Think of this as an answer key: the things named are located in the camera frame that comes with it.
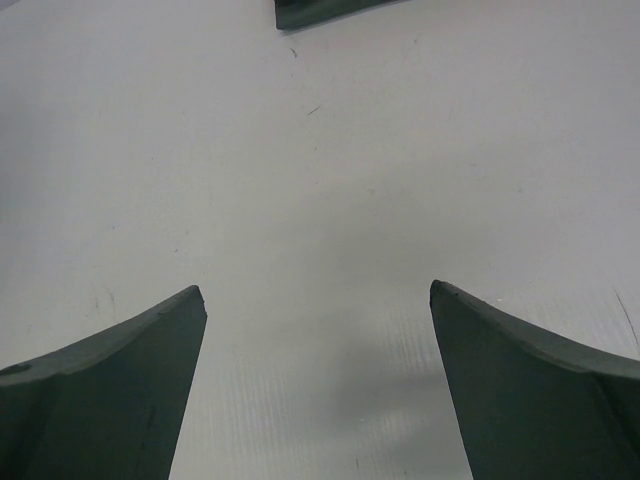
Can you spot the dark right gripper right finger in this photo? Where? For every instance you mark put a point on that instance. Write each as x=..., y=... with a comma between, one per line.
x=532, y=404

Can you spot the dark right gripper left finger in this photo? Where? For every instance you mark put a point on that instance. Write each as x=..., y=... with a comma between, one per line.
x=109, y=406

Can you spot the finger tip of the dark left gripper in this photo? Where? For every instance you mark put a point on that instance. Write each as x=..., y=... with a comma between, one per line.
x=296, y=14

